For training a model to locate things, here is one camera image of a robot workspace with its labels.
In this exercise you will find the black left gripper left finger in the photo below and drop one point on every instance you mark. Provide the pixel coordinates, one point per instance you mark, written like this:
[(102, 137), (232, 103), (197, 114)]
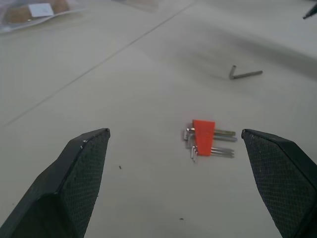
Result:
[(54, 178)]

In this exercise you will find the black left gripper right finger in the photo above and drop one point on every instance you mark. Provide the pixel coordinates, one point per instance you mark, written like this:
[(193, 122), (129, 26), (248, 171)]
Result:
[(284, 178)]

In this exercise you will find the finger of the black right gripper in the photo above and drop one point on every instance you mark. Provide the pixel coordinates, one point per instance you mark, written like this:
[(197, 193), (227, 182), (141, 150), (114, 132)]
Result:
[(310, 12)]

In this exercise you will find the hex keys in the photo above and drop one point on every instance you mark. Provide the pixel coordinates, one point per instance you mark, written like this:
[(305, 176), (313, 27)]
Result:
[(203, 137)]

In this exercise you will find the clear plastic bag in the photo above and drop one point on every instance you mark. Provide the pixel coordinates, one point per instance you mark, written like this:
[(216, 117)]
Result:
[(17, 17)]

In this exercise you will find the white paper label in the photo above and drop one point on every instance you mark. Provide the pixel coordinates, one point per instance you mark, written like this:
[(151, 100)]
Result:
[(40, 10)]

